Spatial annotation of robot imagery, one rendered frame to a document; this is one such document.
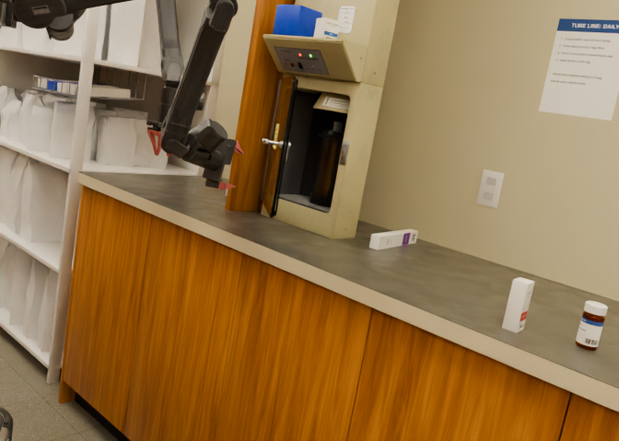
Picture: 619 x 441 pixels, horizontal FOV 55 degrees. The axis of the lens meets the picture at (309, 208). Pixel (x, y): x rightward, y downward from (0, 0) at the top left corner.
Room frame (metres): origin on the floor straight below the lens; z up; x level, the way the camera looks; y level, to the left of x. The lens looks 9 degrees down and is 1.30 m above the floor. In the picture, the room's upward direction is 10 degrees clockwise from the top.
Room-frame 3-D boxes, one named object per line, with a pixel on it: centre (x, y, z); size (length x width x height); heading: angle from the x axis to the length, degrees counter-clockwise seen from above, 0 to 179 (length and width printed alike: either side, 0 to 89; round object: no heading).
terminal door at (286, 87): (1.80, 0.13, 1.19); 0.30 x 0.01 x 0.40; 11
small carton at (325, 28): (1.79, 0.04, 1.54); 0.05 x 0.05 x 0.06; 35
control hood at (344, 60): (1.82, 0.07, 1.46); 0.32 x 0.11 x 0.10; 50
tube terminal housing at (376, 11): (1.96, -0.04, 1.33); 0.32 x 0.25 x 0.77; 50
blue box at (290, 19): (1.87, 0.13, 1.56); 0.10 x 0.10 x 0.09; 50
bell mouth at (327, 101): (1.93, -0.04, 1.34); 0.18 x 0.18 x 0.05
